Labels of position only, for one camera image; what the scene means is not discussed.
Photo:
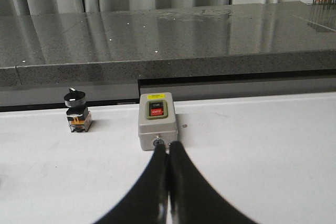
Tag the grey stone counter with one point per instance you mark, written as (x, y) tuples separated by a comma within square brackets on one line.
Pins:
[(199, 52)]

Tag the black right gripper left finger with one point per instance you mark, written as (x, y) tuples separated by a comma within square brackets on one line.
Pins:
[(146, 201)]

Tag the grey on-off switch box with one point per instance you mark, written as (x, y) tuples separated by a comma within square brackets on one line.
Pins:
[(157, 123)]

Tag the black selector switch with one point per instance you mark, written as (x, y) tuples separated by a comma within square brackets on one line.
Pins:
[(78, 115)]

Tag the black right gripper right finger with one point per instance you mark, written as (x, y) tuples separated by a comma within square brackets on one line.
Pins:
[(193, 199)]

